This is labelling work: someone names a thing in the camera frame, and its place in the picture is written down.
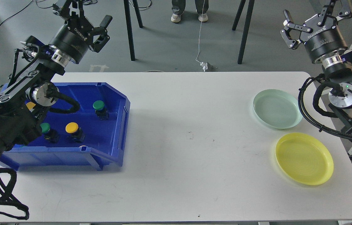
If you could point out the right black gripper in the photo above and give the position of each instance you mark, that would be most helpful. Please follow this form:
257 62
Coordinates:
322 36

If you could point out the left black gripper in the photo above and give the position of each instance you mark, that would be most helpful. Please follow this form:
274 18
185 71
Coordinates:
75 37

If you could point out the yellow push button front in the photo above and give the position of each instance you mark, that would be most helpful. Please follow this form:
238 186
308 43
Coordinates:
75 132

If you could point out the yellow push button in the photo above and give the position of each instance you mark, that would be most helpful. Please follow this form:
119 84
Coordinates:
30 105
75 132

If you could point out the green push button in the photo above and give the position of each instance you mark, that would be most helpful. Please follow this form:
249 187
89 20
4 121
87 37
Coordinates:
50 134
101 110

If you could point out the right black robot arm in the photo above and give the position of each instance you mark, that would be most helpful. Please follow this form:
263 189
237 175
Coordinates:
333 97

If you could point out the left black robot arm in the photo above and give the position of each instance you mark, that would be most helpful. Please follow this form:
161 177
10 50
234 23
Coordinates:
30 94

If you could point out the yellow push button back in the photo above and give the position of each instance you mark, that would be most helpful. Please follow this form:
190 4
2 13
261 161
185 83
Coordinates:
30 105

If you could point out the pale green plate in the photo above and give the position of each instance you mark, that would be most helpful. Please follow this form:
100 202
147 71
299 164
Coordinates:
276 109

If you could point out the yellow plate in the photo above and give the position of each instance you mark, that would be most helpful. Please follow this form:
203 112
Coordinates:
304 159

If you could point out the black stand leg left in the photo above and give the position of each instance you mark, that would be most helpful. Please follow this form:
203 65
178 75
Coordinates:
128 24

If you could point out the black stand leg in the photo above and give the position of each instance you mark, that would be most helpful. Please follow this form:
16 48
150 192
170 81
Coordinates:
250 8
128 24

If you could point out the black stand leg right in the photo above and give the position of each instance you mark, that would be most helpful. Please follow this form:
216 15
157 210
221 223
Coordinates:
250 8

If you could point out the person left shoe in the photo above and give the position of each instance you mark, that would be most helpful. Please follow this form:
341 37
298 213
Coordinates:
175 18

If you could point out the person shoe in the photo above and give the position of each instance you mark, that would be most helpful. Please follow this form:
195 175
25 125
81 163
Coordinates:
203 17
175 18

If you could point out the blue plastic bin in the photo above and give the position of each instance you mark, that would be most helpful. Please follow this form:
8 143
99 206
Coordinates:
104 140

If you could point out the person right shoe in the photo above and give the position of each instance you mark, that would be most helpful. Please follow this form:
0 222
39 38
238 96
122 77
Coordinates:
203 17

